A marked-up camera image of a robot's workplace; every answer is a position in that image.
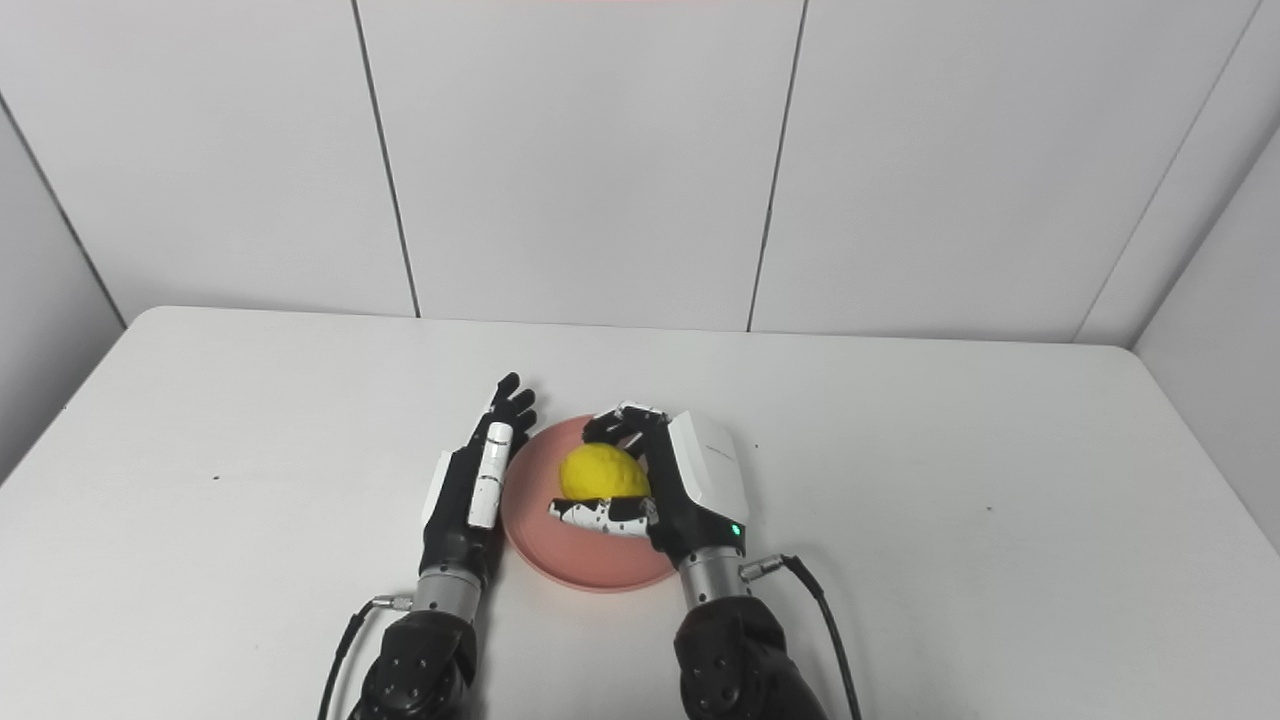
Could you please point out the pink round plate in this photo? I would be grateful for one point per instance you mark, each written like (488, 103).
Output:
(560, 545)

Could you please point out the yellow lemon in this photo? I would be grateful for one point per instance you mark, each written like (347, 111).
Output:
(602, 474)

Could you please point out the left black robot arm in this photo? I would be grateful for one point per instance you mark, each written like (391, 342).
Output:
(425, 650)

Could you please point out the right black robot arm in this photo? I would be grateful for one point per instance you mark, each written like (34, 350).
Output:
(735, 645)

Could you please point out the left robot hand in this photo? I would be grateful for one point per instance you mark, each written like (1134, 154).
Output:
(470, 500)

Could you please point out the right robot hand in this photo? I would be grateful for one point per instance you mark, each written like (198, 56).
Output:
(690, 490)

